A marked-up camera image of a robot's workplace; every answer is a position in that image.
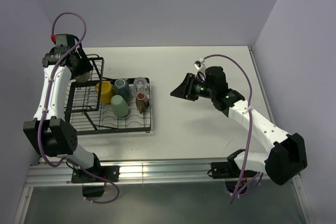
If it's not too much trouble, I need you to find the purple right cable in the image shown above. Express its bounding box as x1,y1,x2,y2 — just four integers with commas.
229,54,263,205

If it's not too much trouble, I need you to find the grey-blue ceramic mug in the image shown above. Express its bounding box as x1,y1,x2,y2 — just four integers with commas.
113,79,132,104

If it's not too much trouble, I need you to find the light green cup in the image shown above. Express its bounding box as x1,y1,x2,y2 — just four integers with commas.
111,95,129,117

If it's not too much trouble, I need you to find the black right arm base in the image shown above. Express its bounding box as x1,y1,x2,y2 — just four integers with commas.
207,149,245,179

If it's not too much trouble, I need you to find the black box under rail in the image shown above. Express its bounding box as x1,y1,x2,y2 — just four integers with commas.
82,186,105,198

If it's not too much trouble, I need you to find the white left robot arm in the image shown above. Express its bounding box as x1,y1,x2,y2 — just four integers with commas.
23,34,102,182

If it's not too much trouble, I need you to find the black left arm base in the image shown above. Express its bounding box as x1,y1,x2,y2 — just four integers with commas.
71,165,120,184

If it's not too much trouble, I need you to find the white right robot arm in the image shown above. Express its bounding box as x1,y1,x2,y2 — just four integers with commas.
170,67,308,185

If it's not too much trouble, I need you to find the aluminium mounting rail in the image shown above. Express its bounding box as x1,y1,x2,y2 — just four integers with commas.
26,158,274,188

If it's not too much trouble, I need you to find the yellow mug black handle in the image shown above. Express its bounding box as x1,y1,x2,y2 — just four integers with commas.
95,81,114,104

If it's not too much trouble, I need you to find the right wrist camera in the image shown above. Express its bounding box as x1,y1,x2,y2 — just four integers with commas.
194,58,207,74

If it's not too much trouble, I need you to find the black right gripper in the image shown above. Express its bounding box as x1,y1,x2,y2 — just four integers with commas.
170,73,215,101

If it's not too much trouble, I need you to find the brown mug black inside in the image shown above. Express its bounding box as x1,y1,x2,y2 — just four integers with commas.
135,92,150,114

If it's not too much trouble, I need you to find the beige speckled cup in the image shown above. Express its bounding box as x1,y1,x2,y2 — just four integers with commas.
75,72,91,83

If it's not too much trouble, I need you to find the black wire dish rack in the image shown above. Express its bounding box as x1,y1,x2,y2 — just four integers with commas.
65,54,152,135

